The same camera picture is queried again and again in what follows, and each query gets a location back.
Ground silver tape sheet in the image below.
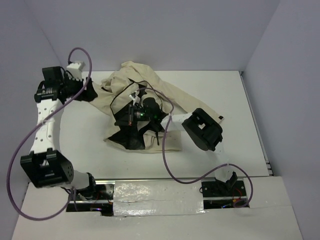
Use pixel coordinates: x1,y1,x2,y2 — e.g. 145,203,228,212
113,179,205,217

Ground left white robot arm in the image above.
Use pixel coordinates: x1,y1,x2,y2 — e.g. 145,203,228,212
20,61,98,200

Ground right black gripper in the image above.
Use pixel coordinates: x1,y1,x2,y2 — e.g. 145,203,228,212
115,104,154,126

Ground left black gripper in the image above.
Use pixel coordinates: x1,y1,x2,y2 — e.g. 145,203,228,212
60,74,98,103

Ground right table edge rail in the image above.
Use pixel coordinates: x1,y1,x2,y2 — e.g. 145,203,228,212
238,71,274,176

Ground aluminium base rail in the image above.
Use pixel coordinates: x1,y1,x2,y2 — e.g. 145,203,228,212
66,179,250,217

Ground beige jacket black lining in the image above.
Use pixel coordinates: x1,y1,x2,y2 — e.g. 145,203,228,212
91,61,223,154

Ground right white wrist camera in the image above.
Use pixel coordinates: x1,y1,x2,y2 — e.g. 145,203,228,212
129,90,141,106

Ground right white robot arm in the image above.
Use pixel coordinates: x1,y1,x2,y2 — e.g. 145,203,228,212
109,97,238,196

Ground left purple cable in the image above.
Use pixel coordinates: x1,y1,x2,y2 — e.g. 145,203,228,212
6,47,93,221

